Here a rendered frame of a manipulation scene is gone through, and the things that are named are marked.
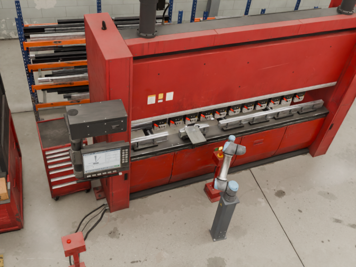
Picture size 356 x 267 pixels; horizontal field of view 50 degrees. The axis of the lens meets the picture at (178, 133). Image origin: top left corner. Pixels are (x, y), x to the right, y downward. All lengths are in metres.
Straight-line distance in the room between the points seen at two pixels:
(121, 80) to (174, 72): 0.68
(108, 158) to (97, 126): 0.41
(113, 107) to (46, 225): 2.11
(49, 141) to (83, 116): 1.27
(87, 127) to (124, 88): 0.56
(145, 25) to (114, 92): 0.69
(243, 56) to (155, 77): 1.04
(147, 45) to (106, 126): 0.88
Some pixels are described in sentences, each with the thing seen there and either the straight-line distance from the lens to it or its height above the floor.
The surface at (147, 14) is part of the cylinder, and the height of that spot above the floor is 2.54.
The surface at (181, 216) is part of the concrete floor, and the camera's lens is 5.06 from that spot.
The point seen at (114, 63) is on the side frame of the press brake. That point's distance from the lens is 3.46.
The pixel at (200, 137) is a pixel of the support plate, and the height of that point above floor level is 1.00.
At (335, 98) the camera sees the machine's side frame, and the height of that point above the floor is 1.09.
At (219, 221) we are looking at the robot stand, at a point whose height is 0.41.
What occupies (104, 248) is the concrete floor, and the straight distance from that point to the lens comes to 4.79.
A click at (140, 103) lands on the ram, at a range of 4.12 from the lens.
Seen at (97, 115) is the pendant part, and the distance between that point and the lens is 3.37.
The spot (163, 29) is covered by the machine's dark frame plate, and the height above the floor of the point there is 2.30.
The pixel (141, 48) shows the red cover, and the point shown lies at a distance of 3.70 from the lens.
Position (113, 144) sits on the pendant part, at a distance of 3.59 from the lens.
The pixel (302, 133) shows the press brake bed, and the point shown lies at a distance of 5.88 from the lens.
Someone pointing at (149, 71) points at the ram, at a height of 1.96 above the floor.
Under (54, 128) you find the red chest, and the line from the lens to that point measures 4.71.
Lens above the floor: 4.17
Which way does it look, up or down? 43 degrees down
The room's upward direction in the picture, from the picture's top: 8 degrees clockwise
